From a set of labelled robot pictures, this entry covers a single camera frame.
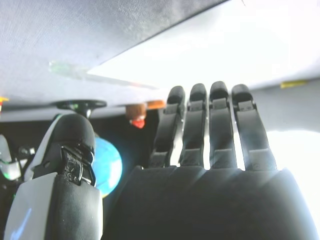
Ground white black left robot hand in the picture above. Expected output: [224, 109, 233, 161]
[3, 81, 316, 240]

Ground blue globe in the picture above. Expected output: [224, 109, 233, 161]
[56, 99, 123, 200]

